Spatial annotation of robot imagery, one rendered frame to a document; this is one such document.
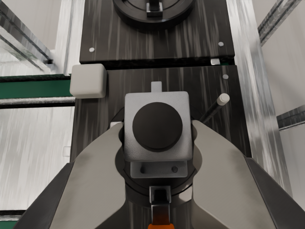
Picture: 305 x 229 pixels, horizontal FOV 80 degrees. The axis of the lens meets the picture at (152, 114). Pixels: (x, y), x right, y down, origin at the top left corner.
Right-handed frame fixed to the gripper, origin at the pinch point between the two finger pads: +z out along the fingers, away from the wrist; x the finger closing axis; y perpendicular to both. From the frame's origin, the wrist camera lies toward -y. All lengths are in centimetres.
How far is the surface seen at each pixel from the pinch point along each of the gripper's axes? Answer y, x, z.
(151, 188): 10.0, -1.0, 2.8
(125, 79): 1.3, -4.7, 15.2
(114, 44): -3.2, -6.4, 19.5
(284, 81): 6.2, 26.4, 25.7
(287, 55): 1.8, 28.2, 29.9
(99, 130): 6.7, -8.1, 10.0
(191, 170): 9.3, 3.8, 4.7
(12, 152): 12.0, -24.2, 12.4
